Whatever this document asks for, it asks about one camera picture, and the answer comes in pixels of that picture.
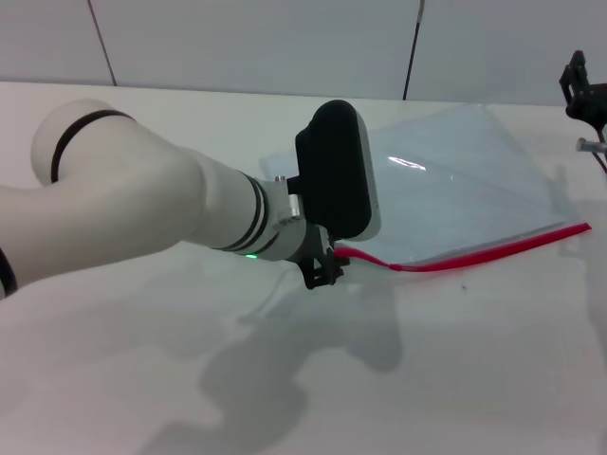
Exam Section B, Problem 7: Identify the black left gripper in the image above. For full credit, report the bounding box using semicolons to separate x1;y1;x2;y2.
293;222;353;291

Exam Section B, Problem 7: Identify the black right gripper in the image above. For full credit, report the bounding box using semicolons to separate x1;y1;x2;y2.
558;49;607;133

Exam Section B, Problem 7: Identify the clear document bag red zip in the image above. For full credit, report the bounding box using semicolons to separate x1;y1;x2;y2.
258;103;593;286

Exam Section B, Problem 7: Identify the silver left camera bracket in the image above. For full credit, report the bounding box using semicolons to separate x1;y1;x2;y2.
270;173;305;225

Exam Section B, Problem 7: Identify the silver camera bracket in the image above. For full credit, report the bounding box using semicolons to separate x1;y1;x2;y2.
575;136;607;154
270;173;305;225

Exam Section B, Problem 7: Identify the silver right camera bracket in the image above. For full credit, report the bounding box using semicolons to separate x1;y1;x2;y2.
575;136;607;154

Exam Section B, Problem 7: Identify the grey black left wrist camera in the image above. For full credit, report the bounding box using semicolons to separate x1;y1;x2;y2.
294;99;383;244

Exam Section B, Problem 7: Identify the thin red cable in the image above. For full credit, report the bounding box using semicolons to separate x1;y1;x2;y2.
593;126;607;177

